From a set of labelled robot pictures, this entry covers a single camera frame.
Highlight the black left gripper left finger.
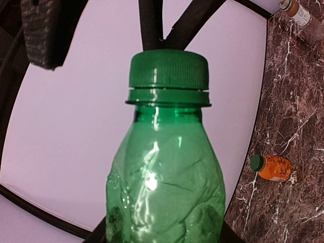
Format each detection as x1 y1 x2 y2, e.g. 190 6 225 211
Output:
85 217 106 243

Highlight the brown coffee glass bottle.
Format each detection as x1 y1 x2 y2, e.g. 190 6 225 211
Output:
278 0 323 41

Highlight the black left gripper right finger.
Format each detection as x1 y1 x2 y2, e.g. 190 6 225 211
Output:
220 221 245 243

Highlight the green plastic bottle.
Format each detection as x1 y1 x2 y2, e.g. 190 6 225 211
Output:
105 49 227 243

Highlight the green bottle cap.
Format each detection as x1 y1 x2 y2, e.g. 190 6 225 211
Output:
129 49 209 90

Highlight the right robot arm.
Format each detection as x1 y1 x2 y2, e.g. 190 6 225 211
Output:
19 0 224 70

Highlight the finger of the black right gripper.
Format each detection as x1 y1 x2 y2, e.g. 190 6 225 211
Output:
163 0 225 50
138 0 164 50

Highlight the orange juice bottle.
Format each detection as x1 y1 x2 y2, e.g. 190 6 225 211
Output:
250 154 292 182

